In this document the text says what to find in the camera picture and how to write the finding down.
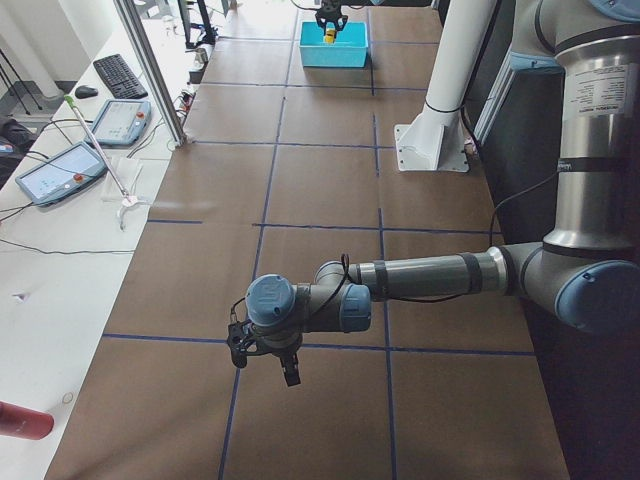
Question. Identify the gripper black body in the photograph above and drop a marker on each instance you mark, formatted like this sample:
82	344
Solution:
284	351
330	8

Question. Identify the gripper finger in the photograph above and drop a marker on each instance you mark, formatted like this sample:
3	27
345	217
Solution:
341	22
289	364
320	20

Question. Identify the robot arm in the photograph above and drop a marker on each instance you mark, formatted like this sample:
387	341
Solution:
581	271
314	5

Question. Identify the teal plastic storage bin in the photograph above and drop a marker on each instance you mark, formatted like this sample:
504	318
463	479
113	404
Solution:
349	50

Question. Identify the black computer keyboard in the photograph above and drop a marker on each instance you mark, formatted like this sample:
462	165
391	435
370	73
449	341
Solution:
118	77

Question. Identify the upper teach pendant tablet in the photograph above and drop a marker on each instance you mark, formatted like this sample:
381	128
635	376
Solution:
121	122

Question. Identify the teach pendant tablet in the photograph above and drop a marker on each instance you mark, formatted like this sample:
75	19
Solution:
64	175
121	122

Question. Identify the black computer mouse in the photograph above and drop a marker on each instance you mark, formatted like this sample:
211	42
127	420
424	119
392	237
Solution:
85	91

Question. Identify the lower teach pendant tablet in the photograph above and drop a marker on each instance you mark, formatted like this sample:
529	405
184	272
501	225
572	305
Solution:
64	175

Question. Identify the red cylinder bottle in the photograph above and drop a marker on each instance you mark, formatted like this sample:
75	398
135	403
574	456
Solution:
24	423

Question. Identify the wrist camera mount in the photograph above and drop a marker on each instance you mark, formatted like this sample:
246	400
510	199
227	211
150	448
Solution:
242	343

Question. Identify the white camera pole base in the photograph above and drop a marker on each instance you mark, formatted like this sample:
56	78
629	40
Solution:
434	140

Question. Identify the aluminium frame post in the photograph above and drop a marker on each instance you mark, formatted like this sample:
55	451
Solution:
150	68

